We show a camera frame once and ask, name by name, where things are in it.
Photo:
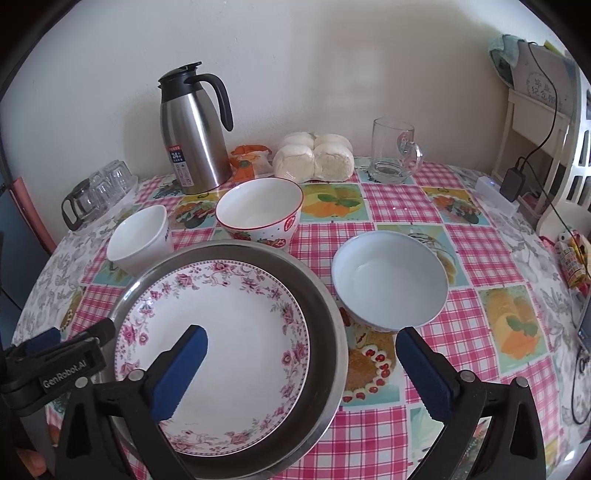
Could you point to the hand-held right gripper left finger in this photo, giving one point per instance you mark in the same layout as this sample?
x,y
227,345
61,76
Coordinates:
x,y
180,374

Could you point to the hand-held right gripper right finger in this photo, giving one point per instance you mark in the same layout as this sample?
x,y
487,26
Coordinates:
x,y
422,374

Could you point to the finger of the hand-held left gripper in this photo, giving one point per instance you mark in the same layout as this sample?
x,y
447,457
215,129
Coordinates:
x,y
44,339
92,331

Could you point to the pink floral round plate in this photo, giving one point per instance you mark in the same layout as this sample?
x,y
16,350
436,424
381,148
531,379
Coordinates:
x,y
240,332

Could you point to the pale blue bowl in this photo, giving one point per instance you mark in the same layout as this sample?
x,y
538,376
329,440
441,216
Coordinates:
x,y
390,281

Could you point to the stainless steel basin plate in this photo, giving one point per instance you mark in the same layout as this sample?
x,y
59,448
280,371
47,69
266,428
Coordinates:
x,y
325,350

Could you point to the plain white bowl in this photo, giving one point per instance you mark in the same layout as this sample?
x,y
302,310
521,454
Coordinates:
x,y
138,240

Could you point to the strawberry print bowl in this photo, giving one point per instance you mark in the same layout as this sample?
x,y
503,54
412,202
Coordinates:
x,y
258,207

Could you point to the pink board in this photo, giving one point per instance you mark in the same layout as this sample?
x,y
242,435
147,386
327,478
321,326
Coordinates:
x,y
34,212

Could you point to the white serving tray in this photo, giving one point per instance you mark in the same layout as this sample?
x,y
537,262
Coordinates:
x,y
124,196

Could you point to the clear drinking glass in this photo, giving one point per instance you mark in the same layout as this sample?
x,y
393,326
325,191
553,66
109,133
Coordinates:
x,y
99,187
119,177

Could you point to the white power strip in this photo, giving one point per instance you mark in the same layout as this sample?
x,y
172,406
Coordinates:
x,y
491,189

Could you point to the black charger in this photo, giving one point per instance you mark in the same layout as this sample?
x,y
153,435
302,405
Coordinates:
x,y
512,183

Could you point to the stainless steel thermos jug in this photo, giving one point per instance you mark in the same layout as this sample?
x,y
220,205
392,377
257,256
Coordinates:
x,y
194,138

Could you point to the orange snack packet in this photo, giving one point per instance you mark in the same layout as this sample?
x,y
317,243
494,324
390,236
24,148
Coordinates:
x,y
249,164

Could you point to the glass mug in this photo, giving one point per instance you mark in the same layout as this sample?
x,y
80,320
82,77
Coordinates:
x,y
390,152

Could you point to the bag of steamed buns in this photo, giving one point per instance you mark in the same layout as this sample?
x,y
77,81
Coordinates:
x,y
314,159

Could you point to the white plastic chair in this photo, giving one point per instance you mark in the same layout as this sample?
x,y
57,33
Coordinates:
x,y
577,175

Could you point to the grey printed bag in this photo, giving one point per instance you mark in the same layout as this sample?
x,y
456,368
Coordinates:
x,y
545,76

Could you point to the green cloth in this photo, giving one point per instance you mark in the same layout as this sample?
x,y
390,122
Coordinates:
x,y
503,57

